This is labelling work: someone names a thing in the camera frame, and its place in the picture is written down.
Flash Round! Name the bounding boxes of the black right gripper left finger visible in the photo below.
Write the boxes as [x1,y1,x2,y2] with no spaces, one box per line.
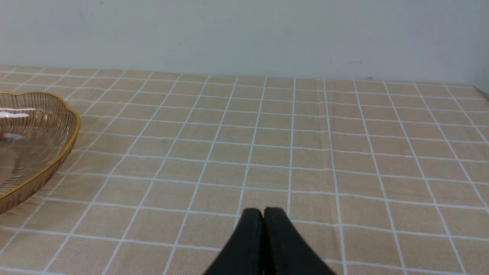
[204,208,264,275]

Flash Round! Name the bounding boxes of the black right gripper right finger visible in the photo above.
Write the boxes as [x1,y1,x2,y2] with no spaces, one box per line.
[263,207,335,275]

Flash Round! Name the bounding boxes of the beige checkered tablecloth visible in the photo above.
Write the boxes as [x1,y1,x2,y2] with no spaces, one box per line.
[1,66,489,275]

